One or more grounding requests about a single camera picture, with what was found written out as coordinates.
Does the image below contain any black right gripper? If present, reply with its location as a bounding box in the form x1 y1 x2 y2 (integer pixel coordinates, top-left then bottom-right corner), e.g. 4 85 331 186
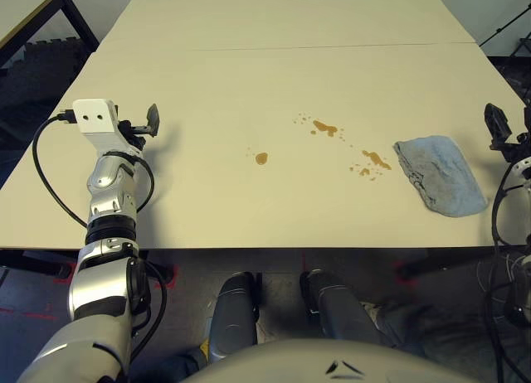
484 103 531 162

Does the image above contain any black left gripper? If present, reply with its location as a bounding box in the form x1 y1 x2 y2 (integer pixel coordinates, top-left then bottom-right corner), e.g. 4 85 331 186
117 103 162 151

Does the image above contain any light blue rag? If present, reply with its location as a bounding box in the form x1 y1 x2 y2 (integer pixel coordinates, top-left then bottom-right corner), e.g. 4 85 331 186
392 134 489 219

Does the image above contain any black step stool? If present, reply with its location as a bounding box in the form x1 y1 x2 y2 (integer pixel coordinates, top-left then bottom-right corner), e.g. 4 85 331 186
512 36 531 59

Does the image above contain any black foam puzzle mat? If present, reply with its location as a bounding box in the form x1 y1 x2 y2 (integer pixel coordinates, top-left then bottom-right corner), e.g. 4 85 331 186
0 36 100 185

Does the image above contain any brown liquid spill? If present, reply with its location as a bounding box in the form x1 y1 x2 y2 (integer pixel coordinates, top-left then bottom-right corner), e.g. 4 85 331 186
292 112 345 143
348 149 392 182

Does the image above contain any grey left robot leg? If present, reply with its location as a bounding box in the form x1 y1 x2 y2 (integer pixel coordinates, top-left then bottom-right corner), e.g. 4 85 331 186
206 271 262 366

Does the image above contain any grey robot leg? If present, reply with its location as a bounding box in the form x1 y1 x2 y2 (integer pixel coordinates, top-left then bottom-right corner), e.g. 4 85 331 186
299 269 399 351
206 271 262 366

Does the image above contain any grey right robot leg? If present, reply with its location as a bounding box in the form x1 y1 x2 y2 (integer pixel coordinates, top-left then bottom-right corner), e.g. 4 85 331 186
299 269 399 351

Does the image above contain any grey robot torso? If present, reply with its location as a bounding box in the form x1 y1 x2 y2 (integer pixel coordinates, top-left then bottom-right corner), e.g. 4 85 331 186
182 337 441 383

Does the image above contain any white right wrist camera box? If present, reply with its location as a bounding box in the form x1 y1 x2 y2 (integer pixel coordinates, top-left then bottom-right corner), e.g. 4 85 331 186
512 157 531 181

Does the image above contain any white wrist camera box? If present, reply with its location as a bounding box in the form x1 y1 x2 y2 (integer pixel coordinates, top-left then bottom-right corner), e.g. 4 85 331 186
72 98 144 157
512 157 531 181

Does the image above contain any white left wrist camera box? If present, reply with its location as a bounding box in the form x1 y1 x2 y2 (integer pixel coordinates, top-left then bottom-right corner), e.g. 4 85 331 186
72 98 144 157

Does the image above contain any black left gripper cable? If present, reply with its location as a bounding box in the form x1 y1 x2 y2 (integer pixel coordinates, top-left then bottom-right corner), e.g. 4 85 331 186
123 153 156 214

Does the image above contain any black left camera cable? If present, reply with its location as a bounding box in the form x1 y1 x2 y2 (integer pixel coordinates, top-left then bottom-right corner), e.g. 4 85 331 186
32 111 90 230

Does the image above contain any bundle of white wires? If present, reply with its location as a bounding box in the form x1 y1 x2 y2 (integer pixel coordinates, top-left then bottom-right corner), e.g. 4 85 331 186
476 254 531 293

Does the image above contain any beige side table black frame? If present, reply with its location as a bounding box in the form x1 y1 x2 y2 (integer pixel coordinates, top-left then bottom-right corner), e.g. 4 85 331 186
0 0 100 69

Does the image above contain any black left upper arm cable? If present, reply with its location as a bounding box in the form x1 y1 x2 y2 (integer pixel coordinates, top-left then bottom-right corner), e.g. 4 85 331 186
130 258 169 361

